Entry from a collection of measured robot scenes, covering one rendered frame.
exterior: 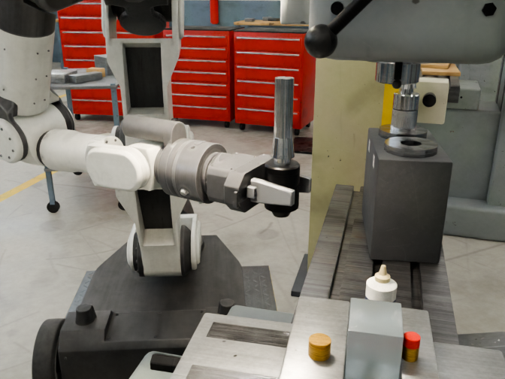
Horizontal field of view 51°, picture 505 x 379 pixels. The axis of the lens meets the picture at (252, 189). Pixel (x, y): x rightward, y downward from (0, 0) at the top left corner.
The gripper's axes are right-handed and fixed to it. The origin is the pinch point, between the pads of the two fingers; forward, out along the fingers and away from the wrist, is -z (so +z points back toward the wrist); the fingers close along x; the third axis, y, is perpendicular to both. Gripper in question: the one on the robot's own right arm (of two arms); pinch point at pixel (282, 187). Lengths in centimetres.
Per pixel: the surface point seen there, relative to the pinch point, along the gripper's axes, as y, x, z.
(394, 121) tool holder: -1.8, 37.9, -4.7
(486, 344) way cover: 26.1, 16.8, -27.6
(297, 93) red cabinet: 71, 407, 184
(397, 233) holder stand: 14.4, 24.4, -10.4
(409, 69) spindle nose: -17.0, -1.7, -15.6
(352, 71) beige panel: 8, 162, 47
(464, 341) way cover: 26.9, 17.1, -24.4
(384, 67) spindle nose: -17.1, -2.2, -13.0
